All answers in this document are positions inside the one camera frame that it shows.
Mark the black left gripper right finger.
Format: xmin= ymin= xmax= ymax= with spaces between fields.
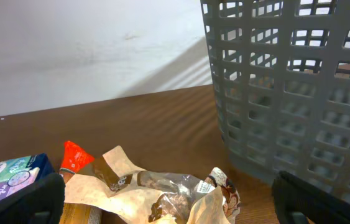
xmin=272 ymin=170 xmax=350 ymax=224

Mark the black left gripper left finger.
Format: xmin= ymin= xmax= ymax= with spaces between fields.
xmin=0 ymin=173 xmax=65 ymax=224

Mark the Kleenex tissue multipack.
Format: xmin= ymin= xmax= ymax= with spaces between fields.
xmin=0 ymin=154 xmax=55 ymax=200

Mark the orange spaghetti packet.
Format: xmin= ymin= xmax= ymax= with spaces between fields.
xmin=58 ymin=140 xmax=103 ymax=224

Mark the beige brown snack bag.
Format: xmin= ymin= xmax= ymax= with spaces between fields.
xmin=65 ymin=146 xmax=241 ymax=223

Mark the grey plastic laundry basket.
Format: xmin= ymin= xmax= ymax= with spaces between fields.
xmin=200 ymin=0 xmax=350 ymax=203

